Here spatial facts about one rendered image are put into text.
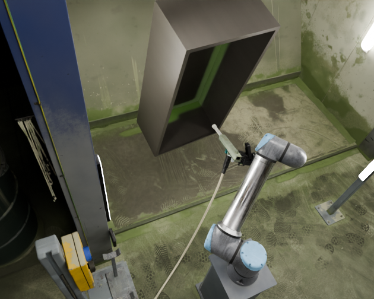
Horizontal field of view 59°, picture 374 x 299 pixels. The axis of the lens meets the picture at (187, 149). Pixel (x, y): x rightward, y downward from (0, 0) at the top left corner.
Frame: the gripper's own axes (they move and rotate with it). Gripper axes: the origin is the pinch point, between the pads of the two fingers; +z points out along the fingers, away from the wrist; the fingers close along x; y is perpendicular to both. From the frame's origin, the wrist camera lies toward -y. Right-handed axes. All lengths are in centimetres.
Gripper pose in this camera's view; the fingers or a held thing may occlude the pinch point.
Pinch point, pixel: (228, 152)
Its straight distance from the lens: 228.4
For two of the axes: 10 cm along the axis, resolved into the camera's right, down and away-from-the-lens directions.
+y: -2.9, 8.5, 4.3
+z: -9.2, -1.1, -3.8
